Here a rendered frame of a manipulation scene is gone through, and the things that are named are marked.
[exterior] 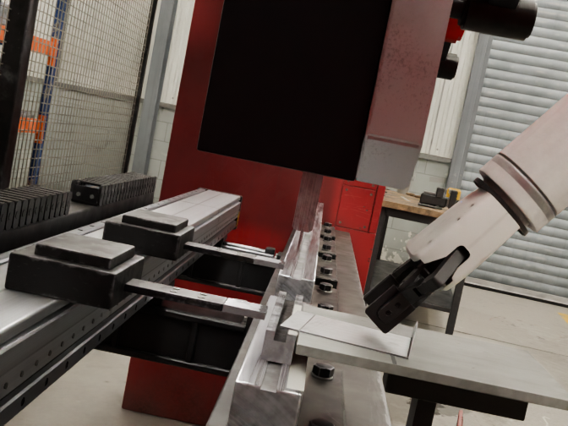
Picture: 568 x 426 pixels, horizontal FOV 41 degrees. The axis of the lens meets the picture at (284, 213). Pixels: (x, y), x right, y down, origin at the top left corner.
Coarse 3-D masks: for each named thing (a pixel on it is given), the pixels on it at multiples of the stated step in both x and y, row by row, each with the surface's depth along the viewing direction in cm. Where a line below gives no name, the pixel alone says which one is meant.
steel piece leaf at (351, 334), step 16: (320, 320) 82; (336, 320) 84; (416, 320) 82; (320, 336) 76; (336, 336) 77; (352, 336) 78; (368, 336) 79; (384, 336) 81; (400, 336) 82; (384, 352) 75; (400, 352) 75
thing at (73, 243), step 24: (48, 240) 80; (72, 240) 82; (96, 240) 85; (24, 264) 76; (48, 264) 76; (72, 264) 76; (96, 264) 77; (120, 264) 81; (24, 288) 76; (48, 288) 76; (72, 288) 76; (96, 288) 76; (120, 288) 79; (144, 288) 80; (168, 288) 82; (240, 312) 80; (264, 312) 80
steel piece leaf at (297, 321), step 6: (300, 312) 84; (288, 318) 80; (294, 318) 81; (300, 318) 82; (306, 318) 82; (312, 318) 83; (282, 324) 77; (288, 324) 78; (294, 324) 78; (300, 324) 79
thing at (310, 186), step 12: (312, 180) 74; (300, 192) 75; (312, 192) 74; (300, 204) 75; (312, 204) 75; (300, 216) 75; (312, 216) 75; (300, 228) 75; (312, 228) 75; (300, 240) 75
